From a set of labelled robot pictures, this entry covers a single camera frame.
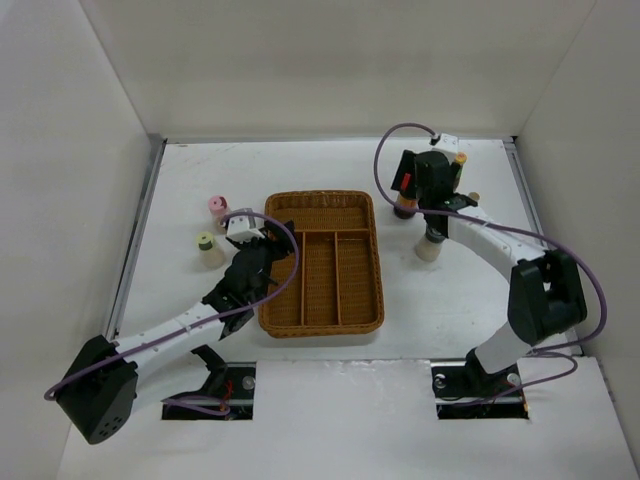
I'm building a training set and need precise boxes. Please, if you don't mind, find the red lid sauce jar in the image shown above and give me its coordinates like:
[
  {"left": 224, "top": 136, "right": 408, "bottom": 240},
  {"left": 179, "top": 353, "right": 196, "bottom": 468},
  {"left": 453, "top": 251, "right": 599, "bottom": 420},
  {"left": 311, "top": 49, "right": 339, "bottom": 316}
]
[{"left": 393, "top": 187, "right": 417, "bottom": 220}]

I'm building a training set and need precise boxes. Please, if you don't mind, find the yellow cap ketchup bottle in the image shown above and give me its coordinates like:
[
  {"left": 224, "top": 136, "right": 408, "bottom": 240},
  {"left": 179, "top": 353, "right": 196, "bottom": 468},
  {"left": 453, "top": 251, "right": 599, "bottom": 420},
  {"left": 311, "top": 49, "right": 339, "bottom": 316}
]
[{"left": 451, "top": 152, "right": 468, "bottom": 191}]

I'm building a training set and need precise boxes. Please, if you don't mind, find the green lid white shaker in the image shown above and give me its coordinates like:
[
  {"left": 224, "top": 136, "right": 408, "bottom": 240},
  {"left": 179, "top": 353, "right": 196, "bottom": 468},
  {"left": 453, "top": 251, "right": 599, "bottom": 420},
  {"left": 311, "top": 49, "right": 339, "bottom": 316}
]
[{"left": 196, "top": 231, "right": 226, "bottom": 269}]

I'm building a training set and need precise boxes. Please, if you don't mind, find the pink lid spice jar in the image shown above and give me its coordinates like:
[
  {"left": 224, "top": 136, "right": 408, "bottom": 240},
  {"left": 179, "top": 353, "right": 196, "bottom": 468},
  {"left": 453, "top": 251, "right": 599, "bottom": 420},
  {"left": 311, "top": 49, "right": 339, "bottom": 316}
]
[{"left": 207, "top": 195, "right": 230, "bottom": 235}]

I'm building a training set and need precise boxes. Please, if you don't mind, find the clear cap salt grinder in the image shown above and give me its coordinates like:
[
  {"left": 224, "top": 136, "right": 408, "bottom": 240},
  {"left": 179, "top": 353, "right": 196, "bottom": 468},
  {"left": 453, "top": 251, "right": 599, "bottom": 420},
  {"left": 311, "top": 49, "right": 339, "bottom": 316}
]
[{"left": 414, "top": 225, "right": 446, "bottom": 262}]

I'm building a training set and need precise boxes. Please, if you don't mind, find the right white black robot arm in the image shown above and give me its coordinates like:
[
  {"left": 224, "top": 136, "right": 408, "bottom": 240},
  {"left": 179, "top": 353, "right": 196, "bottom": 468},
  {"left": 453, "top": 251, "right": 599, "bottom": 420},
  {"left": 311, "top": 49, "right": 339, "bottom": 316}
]
[{"left": 391, "top": 150, "right": 587, "bottom": 396}]

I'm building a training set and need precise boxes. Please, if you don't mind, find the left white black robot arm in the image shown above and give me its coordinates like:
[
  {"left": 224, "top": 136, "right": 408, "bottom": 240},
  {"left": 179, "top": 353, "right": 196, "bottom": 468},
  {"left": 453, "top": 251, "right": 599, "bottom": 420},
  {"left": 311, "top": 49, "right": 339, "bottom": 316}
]
[{"left": 44, "top": 216, "right": 301, "bottom": 445}]

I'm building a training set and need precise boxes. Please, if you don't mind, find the brown wicker tray basket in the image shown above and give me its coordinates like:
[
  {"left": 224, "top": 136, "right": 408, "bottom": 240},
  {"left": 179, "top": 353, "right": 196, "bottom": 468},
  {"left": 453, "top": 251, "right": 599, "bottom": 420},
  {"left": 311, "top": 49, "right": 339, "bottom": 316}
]
[{"left": 259, "top": 190, "right": 384, "bottom": 338}]

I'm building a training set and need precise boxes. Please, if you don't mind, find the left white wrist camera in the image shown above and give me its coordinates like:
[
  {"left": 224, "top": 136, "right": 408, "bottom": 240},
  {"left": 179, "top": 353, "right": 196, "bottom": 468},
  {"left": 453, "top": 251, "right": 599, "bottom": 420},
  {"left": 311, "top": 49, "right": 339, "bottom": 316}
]
[{"left": 226, "top": 214, "right": 265, "bottom": 243}]

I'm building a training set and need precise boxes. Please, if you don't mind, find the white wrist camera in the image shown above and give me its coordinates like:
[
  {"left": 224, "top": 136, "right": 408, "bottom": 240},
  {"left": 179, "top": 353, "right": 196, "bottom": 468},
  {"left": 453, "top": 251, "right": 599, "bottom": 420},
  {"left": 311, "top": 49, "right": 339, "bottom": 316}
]
[
  {"left": 226, "top": 214, "right": 265, "bottom": 243},
  {"left": 430, "top": 133, "right": 459, "bottom": 163}
]

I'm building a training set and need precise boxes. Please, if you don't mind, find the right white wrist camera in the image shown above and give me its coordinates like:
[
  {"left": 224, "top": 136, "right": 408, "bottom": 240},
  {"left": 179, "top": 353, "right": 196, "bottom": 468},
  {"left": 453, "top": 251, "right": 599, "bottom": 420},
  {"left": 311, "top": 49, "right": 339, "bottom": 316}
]
[{"left": 430, "top": 133, "right": 459, "bottom": 163}]

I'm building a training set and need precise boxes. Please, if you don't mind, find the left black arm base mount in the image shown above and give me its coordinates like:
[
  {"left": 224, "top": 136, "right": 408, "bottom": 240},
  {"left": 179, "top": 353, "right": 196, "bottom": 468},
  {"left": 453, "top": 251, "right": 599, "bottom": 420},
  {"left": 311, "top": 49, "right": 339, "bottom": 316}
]
[{"left": 192, "top": 346, "right": 257, "bottom": 420}]

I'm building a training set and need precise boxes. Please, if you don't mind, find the left aluminium table rail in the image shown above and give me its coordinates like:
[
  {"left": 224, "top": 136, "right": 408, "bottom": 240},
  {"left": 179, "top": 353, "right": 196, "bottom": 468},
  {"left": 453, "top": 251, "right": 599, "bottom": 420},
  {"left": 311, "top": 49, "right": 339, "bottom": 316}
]
[{"left": 104, "top": 133, "right": 167, "bottom": 340}]

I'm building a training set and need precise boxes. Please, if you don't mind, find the aluminium table rail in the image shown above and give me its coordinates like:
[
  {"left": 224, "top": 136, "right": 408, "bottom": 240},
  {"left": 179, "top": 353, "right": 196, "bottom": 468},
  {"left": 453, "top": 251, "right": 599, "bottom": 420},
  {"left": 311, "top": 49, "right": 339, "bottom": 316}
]
[
  {"left": 502, "top": 137, "right": 584, "bottom": 356},
  {"left": 104, "top": 133, "right": 167, "bottom": 340}
]

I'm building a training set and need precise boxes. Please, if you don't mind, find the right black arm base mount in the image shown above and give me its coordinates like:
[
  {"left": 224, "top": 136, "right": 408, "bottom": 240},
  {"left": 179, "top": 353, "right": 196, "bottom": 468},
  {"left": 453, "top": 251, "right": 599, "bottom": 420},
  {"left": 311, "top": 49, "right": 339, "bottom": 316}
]
[{"left": 431, "top": 360, "right": 529, "bottom": 420}]

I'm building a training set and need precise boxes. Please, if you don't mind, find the right aluminium table rail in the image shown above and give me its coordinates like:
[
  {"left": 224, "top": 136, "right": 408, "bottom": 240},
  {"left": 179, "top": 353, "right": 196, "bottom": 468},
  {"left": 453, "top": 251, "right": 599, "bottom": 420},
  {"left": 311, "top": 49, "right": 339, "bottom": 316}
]
[{"left": 502, "top": 137, "right": 584, "bottom": 356}]

